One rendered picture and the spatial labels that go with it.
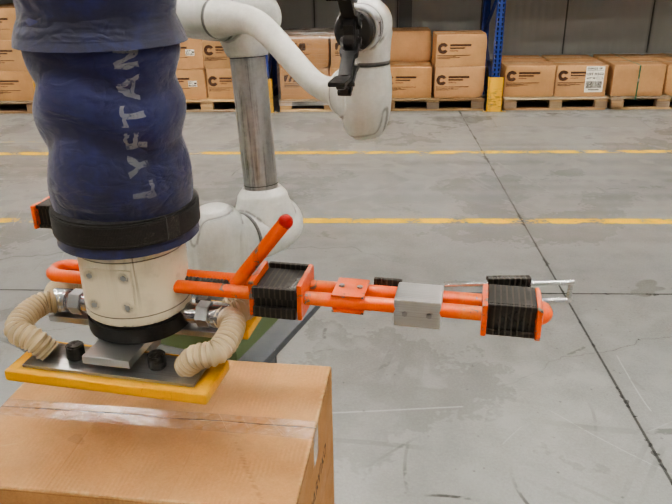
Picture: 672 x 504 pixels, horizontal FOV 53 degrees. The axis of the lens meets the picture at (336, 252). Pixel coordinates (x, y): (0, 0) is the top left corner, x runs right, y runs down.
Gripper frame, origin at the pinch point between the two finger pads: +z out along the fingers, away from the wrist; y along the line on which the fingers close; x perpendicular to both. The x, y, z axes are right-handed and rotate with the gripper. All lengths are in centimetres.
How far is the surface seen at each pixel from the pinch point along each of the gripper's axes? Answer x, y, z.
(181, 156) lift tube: 19.7, 14.2, 21.8
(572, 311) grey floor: -81, 157, -212
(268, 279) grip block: 7.1, 33.3, 22.6
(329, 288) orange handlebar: -2.4, 34.7, 21.5
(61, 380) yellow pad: 37, 46, 36
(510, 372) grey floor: -48, 157, -149
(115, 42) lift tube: 22.8, -3.3, 31.1
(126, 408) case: 37, 63, 20
